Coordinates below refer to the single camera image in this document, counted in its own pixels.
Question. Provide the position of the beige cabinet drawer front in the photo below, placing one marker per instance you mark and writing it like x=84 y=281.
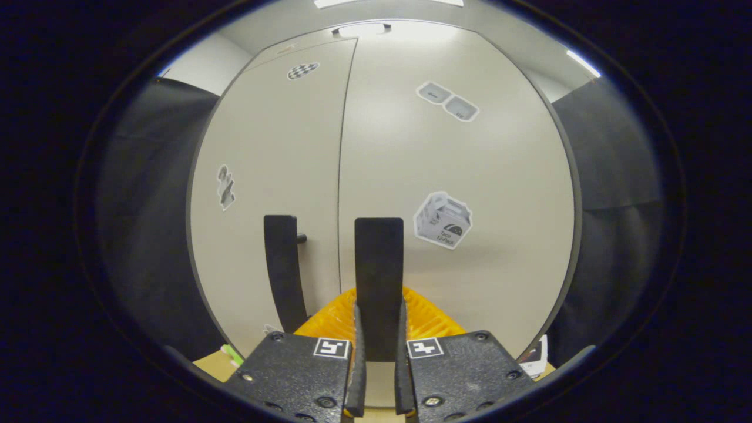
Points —
x=276 y=54

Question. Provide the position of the white printed card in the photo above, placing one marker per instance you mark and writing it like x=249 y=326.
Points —
x=536 y=358

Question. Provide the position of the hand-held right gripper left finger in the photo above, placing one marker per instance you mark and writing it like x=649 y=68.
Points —
x=294 y=376

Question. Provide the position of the green pink small object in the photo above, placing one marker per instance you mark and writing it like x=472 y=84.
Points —
x=232 y=355

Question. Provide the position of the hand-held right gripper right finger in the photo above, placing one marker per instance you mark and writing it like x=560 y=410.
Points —
x=464 y=376

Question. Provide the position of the ceiling light panel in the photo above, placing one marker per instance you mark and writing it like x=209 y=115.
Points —
x=583 y=62
x=388 y=2

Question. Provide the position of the grey double-door shoe cabinet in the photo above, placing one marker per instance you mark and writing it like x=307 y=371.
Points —
x=564 y=194

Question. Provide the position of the beige shoe cabinet door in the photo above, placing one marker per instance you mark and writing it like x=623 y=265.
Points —
x=499 y=176
x=276 y=147

